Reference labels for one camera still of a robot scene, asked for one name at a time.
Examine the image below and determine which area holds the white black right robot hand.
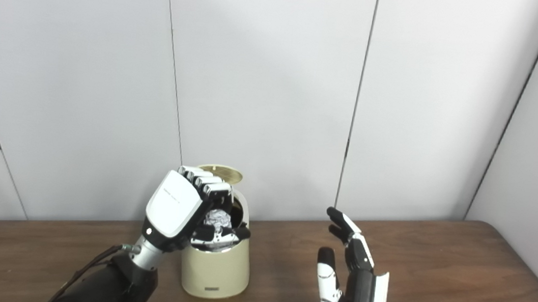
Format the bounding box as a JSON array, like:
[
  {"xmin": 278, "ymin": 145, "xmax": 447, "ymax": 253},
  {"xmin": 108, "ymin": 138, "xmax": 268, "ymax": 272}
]
[{"xmin": 313, "ymin": 206, "xmax": 396, "ymax": 302}]

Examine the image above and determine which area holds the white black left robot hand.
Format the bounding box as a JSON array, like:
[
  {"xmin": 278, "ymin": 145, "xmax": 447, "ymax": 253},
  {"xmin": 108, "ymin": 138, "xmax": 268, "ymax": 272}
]
[{"xmin": 141, "ymin": 162, "xmax": 257, "ymax": 261}]

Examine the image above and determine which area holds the white paper ball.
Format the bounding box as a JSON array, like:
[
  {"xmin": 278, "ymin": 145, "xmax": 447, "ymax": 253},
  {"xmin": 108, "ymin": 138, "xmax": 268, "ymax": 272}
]
[{"xmin": 203, "ymin": 208, "xmax": 233, "ymax": 230}]

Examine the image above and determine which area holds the cream-colored desktop bin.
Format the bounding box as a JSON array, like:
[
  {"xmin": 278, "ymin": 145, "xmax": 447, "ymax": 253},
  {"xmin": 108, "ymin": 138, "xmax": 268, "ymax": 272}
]
[{"xmin": 177, "ymin": 183, "xmax": 258, "ymax": 302}]

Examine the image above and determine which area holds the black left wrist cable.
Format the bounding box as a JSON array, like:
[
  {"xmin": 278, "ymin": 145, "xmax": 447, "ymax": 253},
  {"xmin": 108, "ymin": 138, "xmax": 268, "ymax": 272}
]
[{"xmin": 45, "ymin": 236, "xmax": 142, "ymax": 302}]

